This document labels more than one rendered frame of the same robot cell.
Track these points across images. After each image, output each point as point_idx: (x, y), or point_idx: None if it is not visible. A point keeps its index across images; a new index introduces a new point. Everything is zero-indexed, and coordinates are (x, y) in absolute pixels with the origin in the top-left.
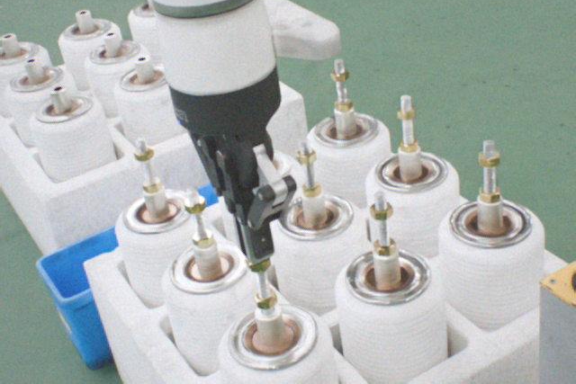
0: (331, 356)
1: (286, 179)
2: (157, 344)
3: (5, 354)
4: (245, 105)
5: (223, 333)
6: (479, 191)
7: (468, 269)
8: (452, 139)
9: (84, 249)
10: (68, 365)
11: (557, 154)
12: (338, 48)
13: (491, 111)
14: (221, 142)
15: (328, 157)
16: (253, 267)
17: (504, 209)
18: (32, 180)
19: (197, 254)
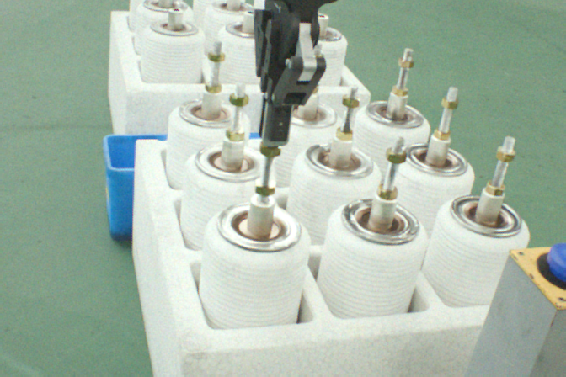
0: (303, 263)
1: (318, 59)
2: (165, 215)
3: (56, 203)
4: None
5: None
6: None
7: (452, 246)
8: (481, 187)
9: None
10: (98, 229)
11: (561, 227)
12: None
13: (521, 178)
14: (275, 17)
15: (371, 129)
16: (263, 150)
17: (502, 210)
18: (128, 75)
19: (224, 145)
